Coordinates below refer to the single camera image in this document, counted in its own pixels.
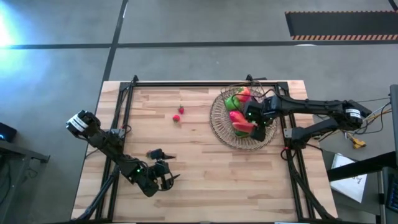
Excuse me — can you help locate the red yellow toy mango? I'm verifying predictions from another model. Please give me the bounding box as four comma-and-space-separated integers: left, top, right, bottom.
229, 110, 246, 123

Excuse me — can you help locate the black mat with hazard stripes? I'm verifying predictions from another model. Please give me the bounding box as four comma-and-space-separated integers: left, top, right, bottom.
284, 11, 398, 41

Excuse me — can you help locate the orange toy tomato green top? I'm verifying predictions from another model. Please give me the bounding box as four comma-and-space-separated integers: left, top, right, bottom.
236, 86, 252, 103

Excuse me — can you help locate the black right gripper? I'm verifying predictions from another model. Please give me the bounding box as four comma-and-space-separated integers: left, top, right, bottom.
243, 95, 282, 142

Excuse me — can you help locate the green toy apple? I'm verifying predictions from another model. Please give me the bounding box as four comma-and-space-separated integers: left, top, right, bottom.
224, 95, 241, 111

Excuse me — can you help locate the black wire basket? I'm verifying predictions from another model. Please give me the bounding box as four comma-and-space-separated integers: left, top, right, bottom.
220, 80, 277, 139

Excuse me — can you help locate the grey monitor edge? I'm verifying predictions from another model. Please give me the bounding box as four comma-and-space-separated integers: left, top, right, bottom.
389, 83, 398, 156

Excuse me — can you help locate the black device with blue light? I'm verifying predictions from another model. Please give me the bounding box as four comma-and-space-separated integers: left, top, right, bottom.
0, 122, 18, 144

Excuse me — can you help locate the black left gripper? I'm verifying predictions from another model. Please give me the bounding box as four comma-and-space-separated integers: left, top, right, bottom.
150, 148, 181, 192

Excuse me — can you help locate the watermelon slice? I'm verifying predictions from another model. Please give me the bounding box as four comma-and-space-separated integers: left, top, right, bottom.
232, 121, 257, 134

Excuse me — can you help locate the dark keyboard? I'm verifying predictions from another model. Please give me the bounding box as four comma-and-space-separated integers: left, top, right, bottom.
377, 166, 398, 224

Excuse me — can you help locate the black desk bar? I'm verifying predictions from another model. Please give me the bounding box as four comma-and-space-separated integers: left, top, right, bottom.
326, 151, 398, 183

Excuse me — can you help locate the black metal stand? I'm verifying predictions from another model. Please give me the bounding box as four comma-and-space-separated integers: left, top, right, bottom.
0, 139, 50, 218

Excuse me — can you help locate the white paper sheet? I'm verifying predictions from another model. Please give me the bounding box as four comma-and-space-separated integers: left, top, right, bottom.
329, 153, 368, 203

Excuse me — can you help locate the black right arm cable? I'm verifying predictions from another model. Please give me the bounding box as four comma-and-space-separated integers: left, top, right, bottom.
229, 81, 277, 103

